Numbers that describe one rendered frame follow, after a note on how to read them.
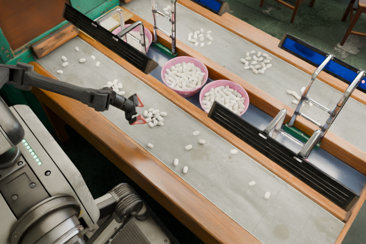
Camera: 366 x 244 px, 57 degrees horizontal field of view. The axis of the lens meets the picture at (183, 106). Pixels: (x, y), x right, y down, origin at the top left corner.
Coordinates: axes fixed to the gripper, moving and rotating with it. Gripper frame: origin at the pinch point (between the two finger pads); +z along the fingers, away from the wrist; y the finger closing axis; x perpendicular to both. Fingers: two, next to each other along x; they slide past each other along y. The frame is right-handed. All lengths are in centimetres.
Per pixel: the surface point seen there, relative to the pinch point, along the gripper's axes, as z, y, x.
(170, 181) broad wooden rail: 15.7, 29.1, -3.9
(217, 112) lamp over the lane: 5.1, 17.7, 33.4
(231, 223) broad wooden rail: 30, 53, 13
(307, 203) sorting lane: 55, 50, 39
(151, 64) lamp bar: -9.2, -13.6, 16.7
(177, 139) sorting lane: 22.8, 6.6, 0.7
